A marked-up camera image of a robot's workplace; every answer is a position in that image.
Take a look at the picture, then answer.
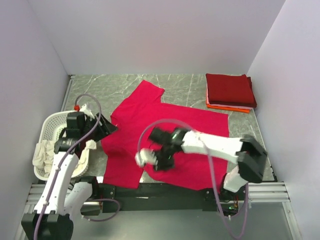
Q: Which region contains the hot pink t-shirt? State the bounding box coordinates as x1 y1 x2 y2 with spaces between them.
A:
101 79 230 191

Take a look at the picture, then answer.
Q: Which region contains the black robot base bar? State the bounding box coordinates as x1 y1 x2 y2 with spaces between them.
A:
79 174 251 217

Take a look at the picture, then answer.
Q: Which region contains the dark red folded t-shirt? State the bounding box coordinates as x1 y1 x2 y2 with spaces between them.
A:
205 73 253 108

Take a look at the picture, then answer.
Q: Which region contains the white plastic laundry basket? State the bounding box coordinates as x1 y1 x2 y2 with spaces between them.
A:
32 111 97 181

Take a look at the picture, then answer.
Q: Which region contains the aluminium frame rail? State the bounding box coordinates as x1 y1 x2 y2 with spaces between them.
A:
16 176 302 240

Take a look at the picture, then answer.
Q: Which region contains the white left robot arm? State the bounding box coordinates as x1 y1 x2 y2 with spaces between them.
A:
21 111 118 240

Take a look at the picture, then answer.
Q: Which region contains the cream cloth in basket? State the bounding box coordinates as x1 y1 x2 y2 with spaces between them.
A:
31 124 98 176

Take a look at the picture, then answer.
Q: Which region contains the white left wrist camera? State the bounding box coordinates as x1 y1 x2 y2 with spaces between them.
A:
73 103 96 119

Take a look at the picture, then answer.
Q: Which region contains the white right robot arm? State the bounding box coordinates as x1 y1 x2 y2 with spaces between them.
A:
148 127 268 193

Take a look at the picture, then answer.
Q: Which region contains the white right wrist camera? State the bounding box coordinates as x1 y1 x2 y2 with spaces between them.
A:
135 148 158 168

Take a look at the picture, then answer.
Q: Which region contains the orange folded t-shirt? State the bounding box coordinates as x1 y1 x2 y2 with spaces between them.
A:
206 104 251 114

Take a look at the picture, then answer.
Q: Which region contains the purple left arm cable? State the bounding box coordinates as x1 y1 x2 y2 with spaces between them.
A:
32 93 121 240

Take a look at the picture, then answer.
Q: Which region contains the maroon folded t-shirt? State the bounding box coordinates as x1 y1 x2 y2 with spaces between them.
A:
247 76 257 108

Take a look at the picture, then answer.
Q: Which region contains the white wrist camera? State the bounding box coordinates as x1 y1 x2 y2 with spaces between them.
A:
73 103 96 119
135 148 158 168

